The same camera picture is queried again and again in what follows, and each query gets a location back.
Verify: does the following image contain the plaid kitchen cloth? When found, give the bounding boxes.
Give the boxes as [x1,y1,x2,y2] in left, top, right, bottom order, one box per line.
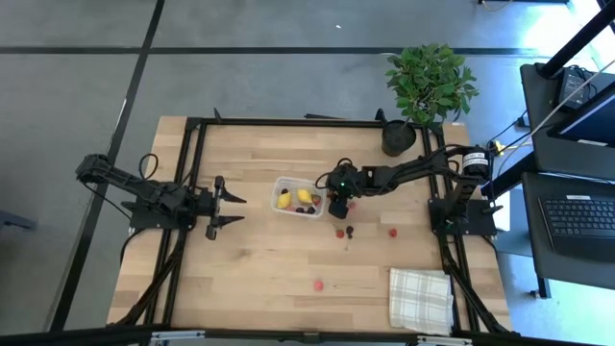
[387,267,455,336]

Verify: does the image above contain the black plant pot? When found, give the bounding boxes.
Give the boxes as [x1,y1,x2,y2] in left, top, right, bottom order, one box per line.
[381,119,418,158]

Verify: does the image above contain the black left camera cable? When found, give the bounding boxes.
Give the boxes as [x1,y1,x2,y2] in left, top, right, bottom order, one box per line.
[137,152,160,182]

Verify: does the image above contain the black aluminium table frame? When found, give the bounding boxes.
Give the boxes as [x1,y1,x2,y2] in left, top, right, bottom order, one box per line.
[108,108,520,337]

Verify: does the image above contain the green leafy potted tree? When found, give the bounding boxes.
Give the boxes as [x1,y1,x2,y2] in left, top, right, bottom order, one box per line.
[384,42,480,127]

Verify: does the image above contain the black office desk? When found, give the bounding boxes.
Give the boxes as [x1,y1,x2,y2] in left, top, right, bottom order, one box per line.
[521,171,615,292]
[520,62,615,182]

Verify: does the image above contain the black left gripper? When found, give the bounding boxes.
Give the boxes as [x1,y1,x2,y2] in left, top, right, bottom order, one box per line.
[191,176,248,240]

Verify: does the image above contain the silver crossbar bracket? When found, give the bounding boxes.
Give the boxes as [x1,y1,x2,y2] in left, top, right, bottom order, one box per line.
[416,334,475,346]
[150,330,207,343]

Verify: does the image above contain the black rig crossbar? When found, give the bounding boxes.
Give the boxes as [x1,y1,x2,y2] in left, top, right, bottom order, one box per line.
[0,324,615,346]

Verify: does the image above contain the black computer keyboard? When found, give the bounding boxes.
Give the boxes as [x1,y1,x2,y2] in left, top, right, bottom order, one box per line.
[537,193,615,263]

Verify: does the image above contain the grey chair base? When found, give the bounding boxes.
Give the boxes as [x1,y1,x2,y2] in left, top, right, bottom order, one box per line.
[0,210,38,233]

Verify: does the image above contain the black right camera cable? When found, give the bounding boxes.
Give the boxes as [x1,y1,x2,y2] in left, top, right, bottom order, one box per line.
[314,157,353,189]

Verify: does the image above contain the clear plastic tupperware container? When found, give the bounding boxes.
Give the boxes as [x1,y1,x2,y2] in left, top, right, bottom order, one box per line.
[269,176,329,220]

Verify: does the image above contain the black power adapter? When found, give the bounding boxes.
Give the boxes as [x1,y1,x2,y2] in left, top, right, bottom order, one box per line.
[556,66,591,110]

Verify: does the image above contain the black camera cable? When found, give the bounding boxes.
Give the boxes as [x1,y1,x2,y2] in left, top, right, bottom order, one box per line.
[314,157,353,189]
[137,152,160,182]

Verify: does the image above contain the black diagonal support beam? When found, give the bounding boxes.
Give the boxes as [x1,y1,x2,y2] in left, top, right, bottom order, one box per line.
[536,0,615,79]
[480,152,539,199]

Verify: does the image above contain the thin white rod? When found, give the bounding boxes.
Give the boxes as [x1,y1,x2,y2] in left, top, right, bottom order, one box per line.
[527,58,615,138]

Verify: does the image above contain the black desktop monitor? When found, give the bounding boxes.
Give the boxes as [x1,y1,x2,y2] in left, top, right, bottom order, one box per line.
[547,80,615,148]

